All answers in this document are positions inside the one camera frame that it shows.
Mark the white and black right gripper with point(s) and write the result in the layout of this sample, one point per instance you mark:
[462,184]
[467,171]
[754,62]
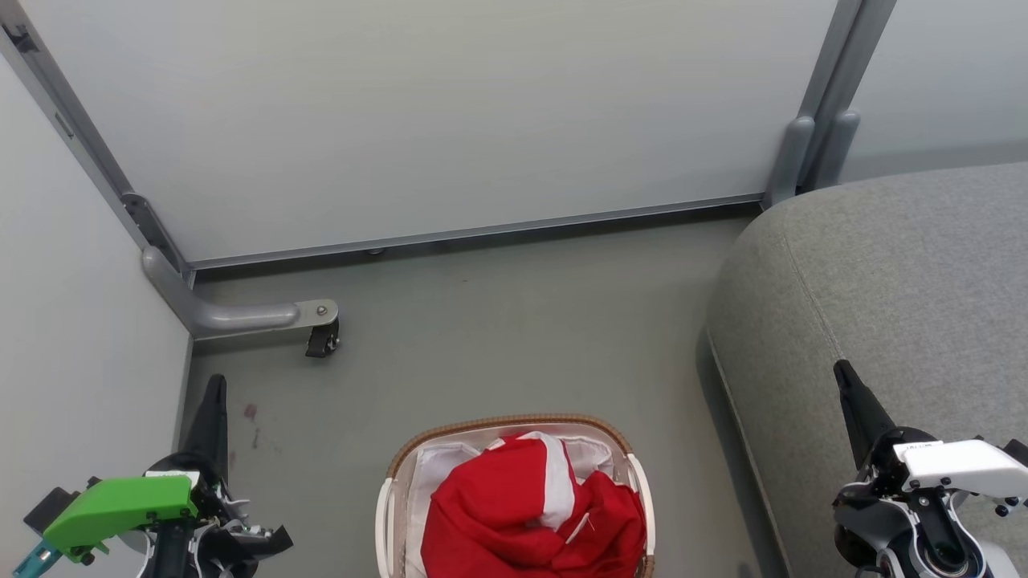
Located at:
[960,466]

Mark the grey double partition frame post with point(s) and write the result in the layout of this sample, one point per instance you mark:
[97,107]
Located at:
[819,120]

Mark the grey partition foot bar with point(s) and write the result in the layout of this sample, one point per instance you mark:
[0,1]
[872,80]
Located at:
[233,315]

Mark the grey fabric sofa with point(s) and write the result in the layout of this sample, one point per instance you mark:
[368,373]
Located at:
[899,297]

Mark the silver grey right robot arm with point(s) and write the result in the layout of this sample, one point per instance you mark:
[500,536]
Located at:
[871,522]

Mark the white cloth basket liner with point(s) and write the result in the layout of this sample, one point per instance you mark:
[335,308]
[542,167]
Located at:
[438,470]

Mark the black caster wheel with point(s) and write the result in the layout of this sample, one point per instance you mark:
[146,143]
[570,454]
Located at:
[322,341]

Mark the red garment with white band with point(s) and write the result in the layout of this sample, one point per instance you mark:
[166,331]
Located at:
[490,514]

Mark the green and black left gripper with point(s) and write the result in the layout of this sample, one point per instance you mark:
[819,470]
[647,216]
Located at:
[120,506]

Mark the white wicker-rimmed laundry basket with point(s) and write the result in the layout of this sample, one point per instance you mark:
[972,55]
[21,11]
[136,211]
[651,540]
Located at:
[391,514]

